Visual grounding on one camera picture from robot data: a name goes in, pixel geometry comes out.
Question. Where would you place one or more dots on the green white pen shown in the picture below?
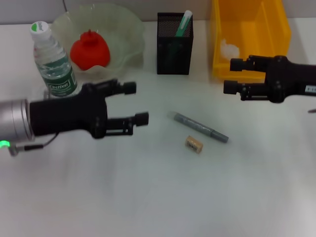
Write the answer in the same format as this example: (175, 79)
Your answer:
(184, 24)

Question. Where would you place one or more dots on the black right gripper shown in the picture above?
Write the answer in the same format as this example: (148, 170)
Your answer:
(293, 79)

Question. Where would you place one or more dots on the white paper ball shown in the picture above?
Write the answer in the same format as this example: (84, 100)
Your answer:
(229, 49)

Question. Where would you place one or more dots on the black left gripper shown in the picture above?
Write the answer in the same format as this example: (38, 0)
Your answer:
(69, 113)

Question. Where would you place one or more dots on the grey marker pen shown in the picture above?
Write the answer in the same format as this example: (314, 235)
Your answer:
(197, 126)

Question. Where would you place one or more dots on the red orange fruit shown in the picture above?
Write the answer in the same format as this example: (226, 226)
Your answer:
(90, 51)

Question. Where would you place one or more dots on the yellow plastic bin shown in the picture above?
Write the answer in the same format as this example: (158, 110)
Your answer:
(261, 37)

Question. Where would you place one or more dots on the tan eraser block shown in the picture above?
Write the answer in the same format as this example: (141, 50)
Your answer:
(194, 143)

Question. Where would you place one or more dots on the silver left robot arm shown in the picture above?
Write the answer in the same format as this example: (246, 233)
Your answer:
(14, 121)

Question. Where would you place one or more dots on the clear green-label water bottle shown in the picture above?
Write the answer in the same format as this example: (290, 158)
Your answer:
(51, 61)

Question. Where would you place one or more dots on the black mesh pen holder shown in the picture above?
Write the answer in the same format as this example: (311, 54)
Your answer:
(168, 56)

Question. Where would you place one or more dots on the green glass fruit plate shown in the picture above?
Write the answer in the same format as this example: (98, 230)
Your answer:
(123, 37)

